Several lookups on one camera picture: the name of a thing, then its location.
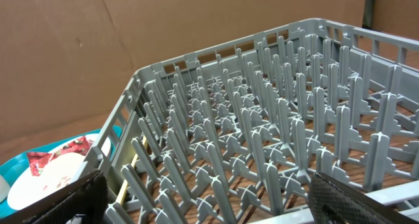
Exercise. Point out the white paper cup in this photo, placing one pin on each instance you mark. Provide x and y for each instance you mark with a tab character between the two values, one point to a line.
4	188

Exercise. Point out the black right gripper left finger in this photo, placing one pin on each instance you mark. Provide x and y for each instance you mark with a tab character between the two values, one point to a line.
83	201

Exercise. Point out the large white plate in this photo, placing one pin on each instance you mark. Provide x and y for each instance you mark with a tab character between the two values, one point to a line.
57	174

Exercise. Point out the red snack wrapper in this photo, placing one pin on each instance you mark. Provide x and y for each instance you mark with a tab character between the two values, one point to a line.
38	160

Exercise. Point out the yellow plastic spoon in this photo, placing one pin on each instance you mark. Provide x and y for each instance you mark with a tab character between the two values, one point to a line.
122	194

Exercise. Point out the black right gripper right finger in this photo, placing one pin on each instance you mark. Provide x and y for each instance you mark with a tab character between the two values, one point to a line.
331	201

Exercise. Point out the grey dishwasher rack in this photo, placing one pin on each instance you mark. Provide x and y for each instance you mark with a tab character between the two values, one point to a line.
238	130

